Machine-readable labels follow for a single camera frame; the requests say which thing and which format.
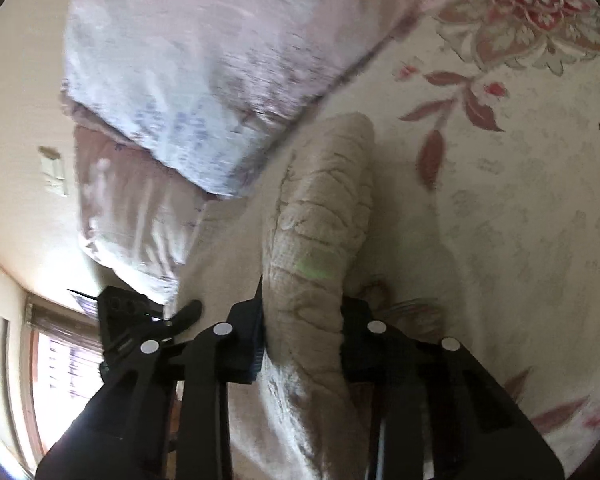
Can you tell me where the cream knit sweater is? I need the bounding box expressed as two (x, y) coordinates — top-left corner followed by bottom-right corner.
(169, 113), (374, 479)

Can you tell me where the pink lavender-print pillow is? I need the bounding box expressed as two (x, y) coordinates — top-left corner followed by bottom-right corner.
(64, 0), (422, 196)

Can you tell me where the floral bedspread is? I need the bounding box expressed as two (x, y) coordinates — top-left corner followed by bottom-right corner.
(179, 0), (600, 476)

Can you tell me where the white wall switch panel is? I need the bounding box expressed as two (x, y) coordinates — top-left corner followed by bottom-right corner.
(38, 146), (68, 197)

